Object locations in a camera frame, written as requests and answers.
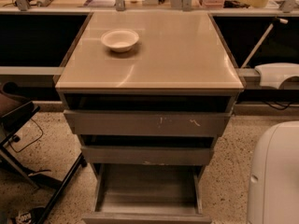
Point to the grey top drawer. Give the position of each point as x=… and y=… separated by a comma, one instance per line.
x=148, y=115

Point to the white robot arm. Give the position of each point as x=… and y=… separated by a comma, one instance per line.
x=274, y=177

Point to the white bowl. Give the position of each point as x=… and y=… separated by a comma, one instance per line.
x=120, y=40

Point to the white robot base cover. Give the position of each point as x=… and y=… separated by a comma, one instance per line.
x=273, y=75

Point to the grey drawer cabinet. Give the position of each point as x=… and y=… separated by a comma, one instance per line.
x=178, y=53

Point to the grey open bottom drawer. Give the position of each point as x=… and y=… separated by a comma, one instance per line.
x=146, y=194

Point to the black chair frame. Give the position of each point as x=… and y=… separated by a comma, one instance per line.
x=15, y=111

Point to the grey middle drawer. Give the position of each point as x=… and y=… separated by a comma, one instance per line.
x=147, y=150

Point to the black white shoe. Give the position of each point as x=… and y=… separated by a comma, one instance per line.
x=29, y=217

